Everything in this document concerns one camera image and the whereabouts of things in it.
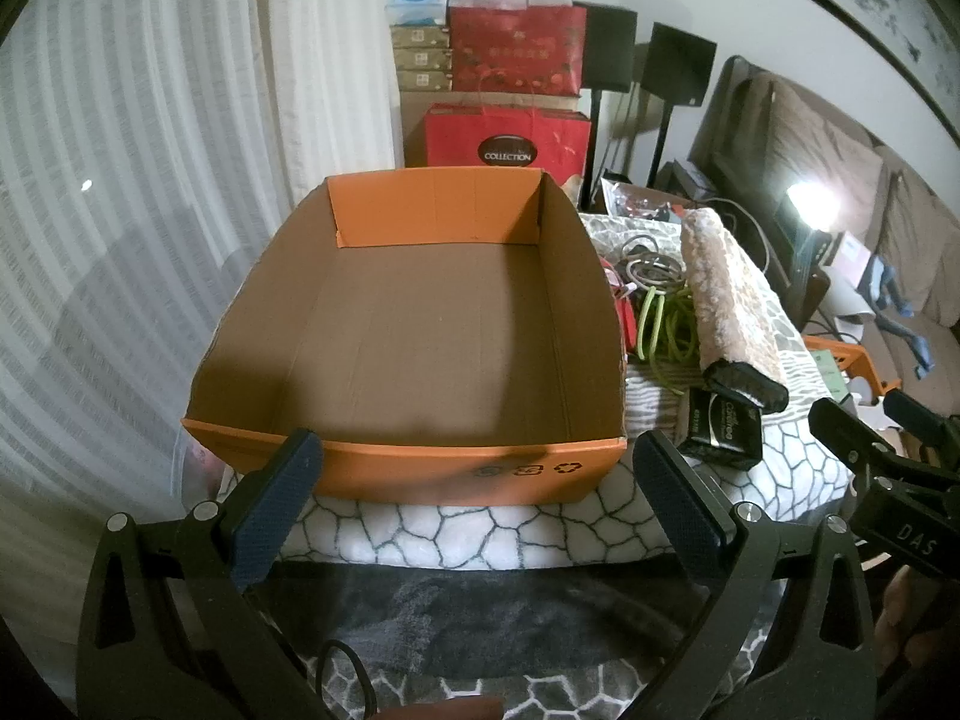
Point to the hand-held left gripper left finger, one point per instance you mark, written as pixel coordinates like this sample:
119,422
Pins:
277,502

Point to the dark grey cloth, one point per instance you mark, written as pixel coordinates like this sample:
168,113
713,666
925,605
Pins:
465,600

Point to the orange cardboard box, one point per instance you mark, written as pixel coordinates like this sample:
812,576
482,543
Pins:
450,337

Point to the black packet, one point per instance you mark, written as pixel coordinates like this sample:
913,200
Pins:
720,427

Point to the framed wall picture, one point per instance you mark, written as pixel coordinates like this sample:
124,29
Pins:
885,7

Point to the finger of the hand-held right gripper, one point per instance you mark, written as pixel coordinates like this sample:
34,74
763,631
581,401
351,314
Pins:
922,420
851,435

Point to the blue tissue box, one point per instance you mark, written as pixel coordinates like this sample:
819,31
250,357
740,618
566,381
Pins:
416,6

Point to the red gift box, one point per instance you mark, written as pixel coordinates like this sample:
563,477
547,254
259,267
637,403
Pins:
517,45

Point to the white curtain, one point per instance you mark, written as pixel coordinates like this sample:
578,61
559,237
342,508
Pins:
150,202

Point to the blue cloth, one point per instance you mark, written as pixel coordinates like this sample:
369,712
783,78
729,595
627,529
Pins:
896,292

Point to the red gift bag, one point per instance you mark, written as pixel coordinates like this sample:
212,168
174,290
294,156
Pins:
510,139

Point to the beige fleece oven mitt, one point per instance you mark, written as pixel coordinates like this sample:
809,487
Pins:
727,292

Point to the brown sofa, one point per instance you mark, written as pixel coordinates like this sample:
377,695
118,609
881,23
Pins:
825,142

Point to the gold box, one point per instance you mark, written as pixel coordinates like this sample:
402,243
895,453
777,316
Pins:
424,80
422,60
421,37

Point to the pink paper box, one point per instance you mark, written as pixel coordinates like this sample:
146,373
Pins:
847,270

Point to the orange plastic holder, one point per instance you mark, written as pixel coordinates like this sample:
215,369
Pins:
862,364

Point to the black scissors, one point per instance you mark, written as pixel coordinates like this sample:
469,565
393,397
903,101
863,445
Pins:
360,679

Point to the bright lamp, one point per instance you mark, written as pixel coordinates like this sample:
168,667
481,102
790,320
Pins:
808,204

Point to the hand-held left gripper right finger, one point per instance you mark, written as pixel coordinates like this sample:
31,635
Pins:
667,495

